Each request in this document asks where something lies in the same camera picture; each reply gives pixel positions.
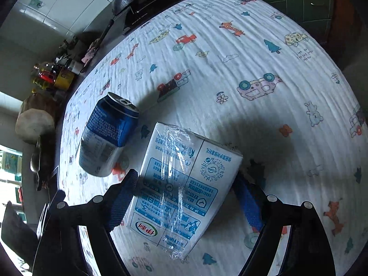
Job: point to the blue white drink can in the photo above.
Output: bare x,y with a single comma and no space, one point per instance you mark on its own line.
106,129

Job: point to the metal ladle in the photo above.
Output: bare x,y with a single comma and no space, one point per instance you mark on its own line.
38,161

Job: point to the beige plastic bag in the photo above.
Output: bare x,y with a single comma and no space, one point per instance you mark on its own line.
34,118

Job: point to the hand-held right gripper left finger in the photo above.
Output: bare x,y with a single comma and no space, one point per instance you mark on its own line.
123,201

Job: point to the printed white blanket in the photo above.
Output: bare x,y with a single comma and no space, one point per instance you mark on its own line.
230,63

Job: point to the black gas stove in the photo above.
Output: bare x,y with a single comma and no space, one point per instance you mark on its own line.
149,13

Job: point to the wall sticker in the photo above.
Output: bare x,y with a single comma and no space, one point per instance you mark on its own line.
38,2

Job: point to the black wok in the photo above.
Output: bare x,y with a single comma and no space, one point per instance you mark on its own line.
123,0

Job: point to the dark cloth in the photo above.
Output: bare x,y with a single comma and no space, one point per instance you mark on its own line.
17,233

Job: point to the pink cloth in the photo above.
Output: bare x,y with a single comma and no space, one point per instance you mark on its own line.
89,52

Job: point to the green kitchen cabinet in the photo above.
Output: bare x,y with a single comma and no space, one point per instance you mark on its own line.
302,5

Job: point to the yellow jar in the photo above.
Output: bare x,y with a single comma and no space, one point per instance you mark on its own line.
64,79

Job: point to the group of condiment bottles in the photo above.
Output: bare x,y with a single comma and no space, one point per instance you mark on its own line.
43,74

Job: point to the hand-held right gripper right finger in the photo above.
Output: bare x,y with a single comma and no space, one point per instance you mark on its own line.
250,207

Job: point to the white blue milk carton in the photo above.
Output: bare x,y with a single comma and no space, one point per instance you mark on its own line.
178,184

